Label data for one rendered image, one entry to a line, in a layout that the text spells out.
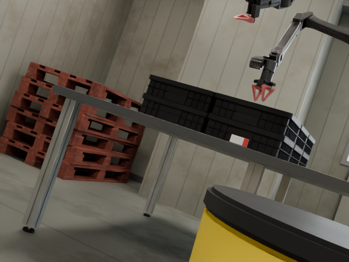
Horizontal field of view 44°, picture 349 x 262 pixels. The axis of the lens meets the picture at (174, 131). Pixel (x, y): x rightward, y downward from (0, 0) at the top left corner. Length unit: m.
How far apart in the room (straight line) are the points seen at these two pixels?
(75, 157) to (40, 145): 0.37
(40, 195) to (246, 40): 2.84
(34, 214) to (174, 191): 2.35
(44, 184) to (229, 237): 1.69
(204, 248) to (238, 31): 3.97
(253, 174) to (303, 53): 2.64
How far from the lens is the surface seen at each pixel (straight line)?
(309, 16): 2.57
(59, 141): 2.08
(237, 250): 0.45
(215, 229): 0.49
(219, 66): 4.34
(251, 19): 1.75
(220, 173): 4.16
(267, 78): 2.14
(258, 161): 1.67
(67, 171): 3.82
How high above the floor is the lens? 0.64
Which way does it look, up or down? 1 degrees up
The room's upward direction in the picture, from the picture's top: 19 degrees clockwise
